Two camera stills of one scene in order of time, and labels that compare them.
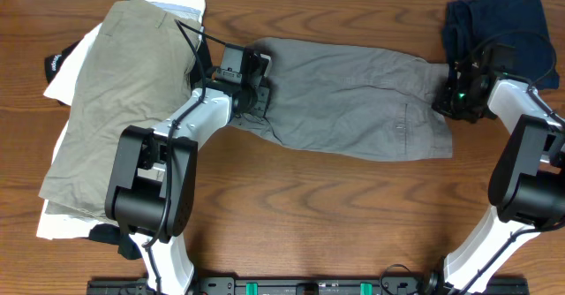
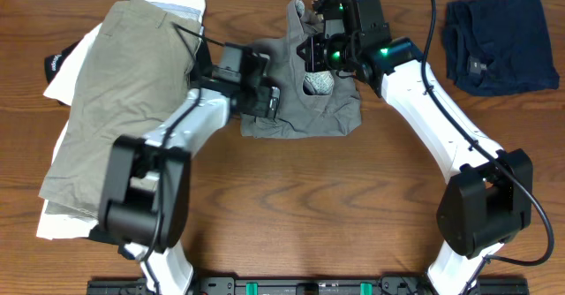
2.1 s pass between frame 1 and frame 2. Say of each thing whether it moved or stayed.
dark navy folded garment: stayed
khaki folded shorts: stayed
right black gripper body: moved
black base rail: stayed
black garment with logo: stayed
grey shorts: moved
